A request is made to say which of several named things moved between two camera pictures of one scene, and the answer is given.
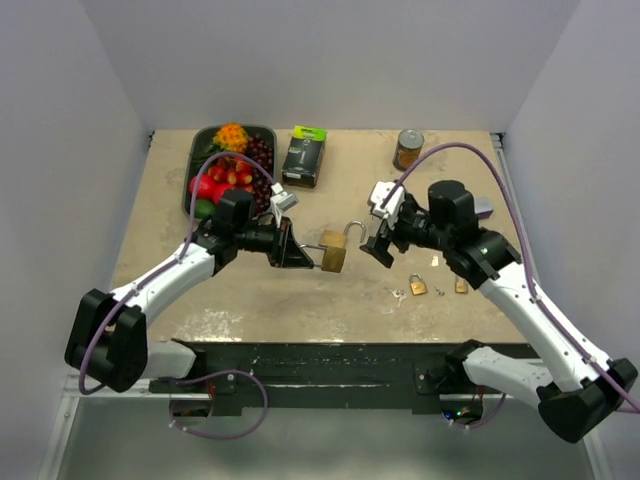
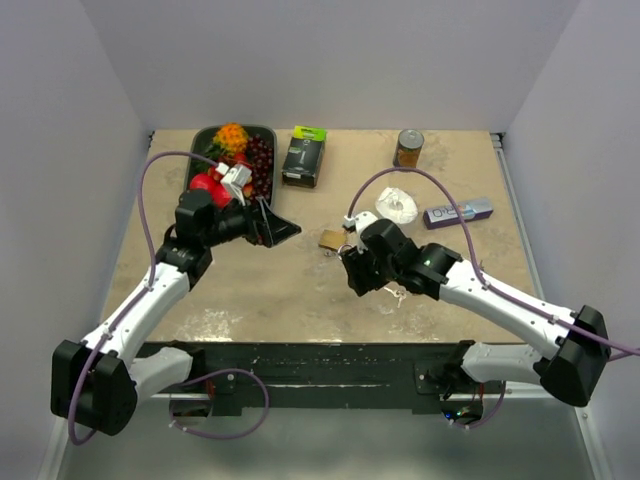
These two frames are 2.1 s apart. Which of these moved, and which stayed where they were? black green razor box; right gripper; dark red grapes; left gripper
Moved: right gripper; left gripper
Stayed: dark red grapes; black green razor box
